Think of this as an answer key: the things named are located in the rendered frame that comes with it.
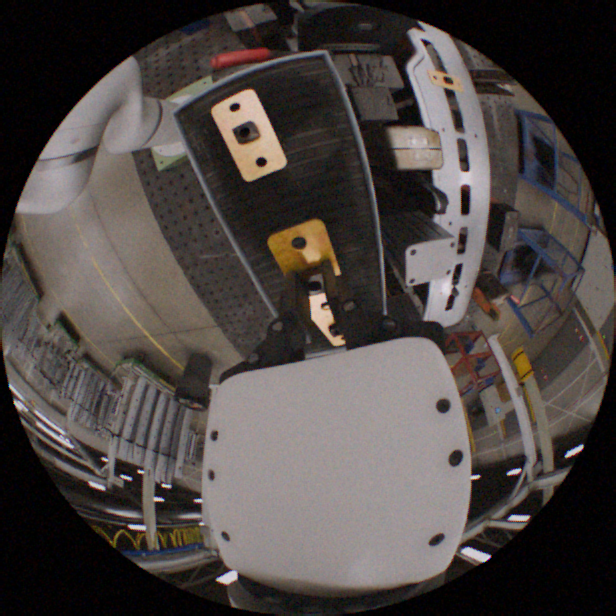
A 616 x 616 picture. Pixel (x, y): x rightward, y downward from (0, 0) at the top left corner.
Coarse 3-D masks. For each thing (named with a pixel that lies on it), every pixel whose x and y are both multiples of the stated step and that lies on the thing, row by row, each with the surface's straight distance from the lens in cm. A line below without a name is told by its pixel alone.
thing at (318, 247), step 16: (304, 224) 13; (320, 224) 13; (272, 240) 13; (288, 240) 13; (320, 240) 13; (288, 256) 14; (304, 256) 14; (320, 256) 14; (304, 272) 14; (320, 272) 13; (336, 272) 14; (304, 288) 14; (320, 288) 14; (320, 304) 16
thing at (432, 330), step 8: (408, 328) 10; (416, 328) 10; (424, 328) 10; (432, 328) 10; (440, 328) 10; (400, 336) 9; (408, 336) 9; (416, 336) 9; (424, 336) 9; (432, 336) 9; (440, 336) 9; (440, 344) 9
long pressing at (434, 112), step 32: (416, 32) 53; (416, 64) 45; (448, 64) 52; (416, 96) 41; (448, 128) 44; (480, 128) 51; (448, 160) 43; (480, 160) 50; (448, 192) 44; (480, 192) 51; (448, 224) 46; (480, 224) 54; (480, 256) 60; (448, 288) 58; (448, 320) 70
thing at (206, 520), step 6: (210, 384) 384; (216, 384) 376; (216, 390) 384; (210, 408) 377; (210, 414) 373; (204, 450) 367; (204, 456) 367; (204, 462) 366; (204, 468) 366; (204, 474) 367; (204, 480) 368; (204, 486) 369; (204, 492) 371; (204, 498) 374; (204, 504) 376; (204, 510) 380; (204, 516) 384; (204, 522) 389; (210, 522) 382; (210, 528) 387; (210, 534) 392; (204, 540) 407; (210, 540) 398; (216, 546) 415
